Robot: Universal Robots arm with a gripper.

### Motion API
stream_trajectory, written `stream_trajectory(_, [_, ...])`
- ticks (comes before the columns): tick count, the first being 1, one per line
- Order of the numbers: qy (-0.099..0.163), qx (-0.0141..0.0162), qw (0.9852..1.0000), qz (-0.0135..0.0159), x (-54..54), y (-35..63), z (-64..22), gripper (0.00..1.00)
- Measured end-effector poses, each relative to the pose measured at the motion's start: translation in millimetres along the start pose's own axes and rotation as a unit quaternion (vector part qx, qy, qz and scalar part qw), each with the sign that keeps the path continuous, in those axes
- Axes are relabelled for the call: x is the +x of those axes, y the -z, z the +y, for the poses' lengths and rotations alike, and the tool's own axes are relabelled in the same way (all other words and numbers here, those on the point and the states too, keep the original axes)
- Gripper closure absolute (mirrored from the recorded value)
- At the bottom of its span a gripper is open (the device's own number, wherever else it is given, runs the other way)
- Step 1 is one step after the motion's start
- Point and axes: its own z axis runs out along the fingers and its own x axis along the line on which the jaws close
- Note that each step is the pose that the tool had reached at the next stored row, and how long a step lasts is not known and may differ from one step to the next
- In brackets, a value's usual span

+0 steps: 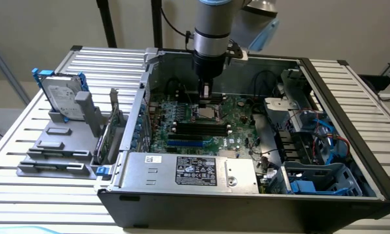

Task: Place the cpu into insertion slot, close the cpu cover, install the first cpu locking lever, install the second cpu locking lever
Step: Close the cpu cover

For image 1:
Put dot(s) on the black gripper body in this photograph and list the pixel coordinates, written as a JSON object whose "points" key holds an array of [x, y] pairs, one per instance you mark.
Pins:
{"points": [[207, 64]]}

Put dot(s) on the square CPU chip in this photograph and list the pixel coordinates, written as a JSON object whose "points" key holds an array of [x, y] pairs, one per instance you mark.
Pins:
{"points": [[206, 90]]}

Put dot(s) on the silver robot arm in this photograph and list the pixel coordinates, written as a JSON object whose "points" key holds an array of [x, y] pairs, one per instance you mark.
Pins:
{"points": [[210, 24]]}

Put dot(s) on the thin metal locking lever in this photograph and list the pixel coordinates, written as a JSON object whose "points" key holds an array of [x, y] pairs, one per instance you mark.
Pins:
{"points": [[222, 114], [187, 97]]}

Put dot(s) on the CPU socket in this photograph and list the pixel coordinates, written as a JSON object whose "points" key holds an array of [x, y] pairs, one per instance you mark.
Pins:
{"points": [[206, 112]]}

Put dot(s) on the black RAM slot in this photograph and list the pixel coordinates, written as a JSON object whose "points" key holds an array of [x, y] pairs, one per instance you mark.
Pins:
{"points": [[201, 124], [201, 131], [201, 128], [201, 134]]}

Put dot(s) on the black expansion slot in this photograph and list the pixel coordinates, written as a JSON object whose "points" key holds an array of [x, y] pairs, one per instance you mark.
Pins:
{"points": [[185, 137]]}

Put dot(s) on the blue expansion slot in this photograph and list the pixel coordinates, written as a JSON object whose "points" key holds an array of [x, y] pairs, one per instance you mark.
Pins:
{"points": [[185, 143]]}

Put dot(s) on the round coin battery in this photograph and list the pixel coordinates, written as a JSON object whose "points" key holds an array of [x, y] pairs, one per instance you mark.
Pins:
{"points": [[241, 103]]}

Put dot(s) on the green motherboard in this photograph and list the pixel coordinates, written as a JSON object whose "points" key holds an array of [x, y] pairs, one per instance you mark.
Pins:
{"points": [[237, 126]]}

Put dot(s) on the grey case release latch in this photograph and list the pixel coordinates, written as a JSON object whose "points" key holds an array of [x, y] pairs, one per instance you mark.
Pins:
{"points": [[150, 54]]}

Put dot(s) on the grey metal disk bay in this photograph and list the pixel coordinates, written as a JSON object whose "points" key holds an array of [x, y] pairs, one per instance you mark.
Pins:
{"points": [[291, 107]]}

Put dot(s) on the small silver chipset heatsink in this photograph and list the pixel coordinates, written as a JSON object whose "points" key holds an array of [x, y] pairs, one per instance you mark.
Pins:
{"points": [[230, 153]]}

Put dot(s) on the green graphics card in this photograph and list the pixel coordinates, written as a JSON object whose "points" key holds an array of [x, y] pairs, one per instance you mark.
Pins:
{"points": [[107, 136]]}

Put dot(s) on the silver power supply unit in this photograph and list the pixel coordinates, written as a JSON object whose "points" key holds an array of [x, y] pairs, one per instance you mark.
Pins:
{"points": [[169, 175]]}

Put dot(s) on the silver hard disk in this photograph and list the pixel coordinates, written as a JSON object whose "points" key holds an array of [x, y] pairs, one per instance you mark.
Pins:
{"points": [[62, 97]]}

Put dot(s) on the blue case latch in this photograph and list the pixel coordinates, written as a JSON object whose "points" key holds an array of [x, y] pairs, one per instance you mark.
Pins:
{"points": [[102, 170]]}

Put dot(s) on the grey parts rack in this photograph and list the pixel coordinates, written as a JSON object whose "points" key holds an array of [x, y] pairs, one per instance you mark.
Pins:
{"points": [[67, 143]]}

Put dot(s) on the black open PC case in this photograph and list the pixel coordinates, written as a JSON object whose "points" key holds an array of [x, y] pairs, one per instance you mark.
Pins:
{"points": [[233, 209]]}

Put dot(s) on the black box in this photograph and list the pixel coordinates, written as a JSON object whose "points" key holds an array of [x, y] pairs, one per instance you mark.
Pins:
{"points": [[375, 83]]}

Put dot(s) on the teal plastic sheet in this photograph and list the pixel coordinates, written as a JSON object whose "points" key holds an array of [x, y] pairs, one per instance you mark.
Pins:
{"points": [[15, 230]]}

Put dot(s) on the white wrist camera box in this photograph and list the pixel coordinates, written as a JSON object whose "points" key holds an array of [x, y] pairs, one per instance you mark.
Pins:
{"points": [[242, 55]]}

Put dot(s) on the black stand post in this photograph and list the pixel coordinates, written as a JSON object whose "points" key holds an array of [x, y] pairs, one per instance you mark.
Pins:
{"points": [[155, 24], [106, 24]]}

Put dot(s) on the hard drive in blue bracket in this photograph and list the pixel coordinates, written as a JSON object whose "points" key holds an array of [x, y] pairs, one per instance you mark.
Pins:
{"points": [[82, 83]]}

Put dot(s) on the aluminium frame profile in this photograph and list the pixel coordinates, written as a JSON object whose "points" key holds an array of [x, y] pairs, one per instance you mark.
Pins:
{"points": [[6, 70]]}

